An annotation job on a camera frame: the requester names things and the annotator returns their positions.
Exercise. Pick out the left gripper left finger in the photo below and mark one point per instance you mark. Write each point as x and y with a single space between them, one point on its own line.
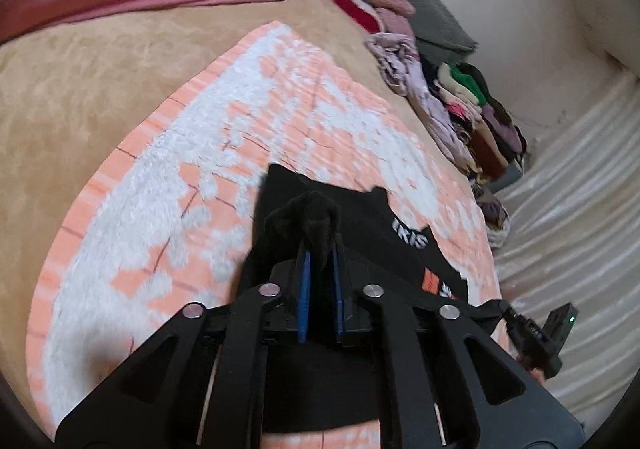
198 381

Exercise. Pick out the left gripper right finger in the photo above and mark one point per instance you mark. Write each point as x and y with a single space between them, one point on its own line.
446 374

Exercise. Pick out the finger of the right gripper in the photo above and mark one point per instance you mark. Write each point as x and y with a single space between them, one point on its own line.
515 327

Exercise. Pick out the black sweater orange cuffs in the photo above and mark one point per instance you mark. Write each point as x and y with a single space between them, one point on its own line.
326 380

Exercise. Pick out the purple clothes in bag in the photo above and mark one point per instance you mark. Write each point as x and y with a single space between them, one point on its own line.
497 219

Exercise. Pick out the stack of folded clothes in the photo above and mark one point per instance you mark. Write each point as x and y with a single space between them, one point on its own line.
478 134

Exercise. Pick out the person's right hand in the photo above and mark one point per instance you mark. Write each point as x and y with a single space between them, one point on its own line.
535 372

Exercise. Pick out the shiny white curtain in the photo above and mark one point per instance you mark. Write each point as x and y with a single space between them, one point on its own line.
574 238

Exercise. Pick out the orange white plaid blanket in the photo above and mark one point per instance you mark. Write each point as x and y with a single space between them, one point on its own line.
167 218

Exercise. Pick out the lilac crumpled garment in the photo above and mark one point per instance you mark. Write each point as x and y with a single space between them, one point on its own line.
401 68

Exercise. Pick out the beige fleece bed sheet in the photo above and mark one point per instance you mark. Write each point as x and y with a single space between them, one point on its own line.
71 93

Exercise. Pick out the red folded cloth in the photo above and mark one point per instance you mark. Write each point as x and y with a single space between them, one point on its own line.
362 17

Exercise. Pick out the pink fuzzy pillow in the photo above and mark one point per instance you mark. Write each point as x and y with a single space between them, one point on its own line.
395 15

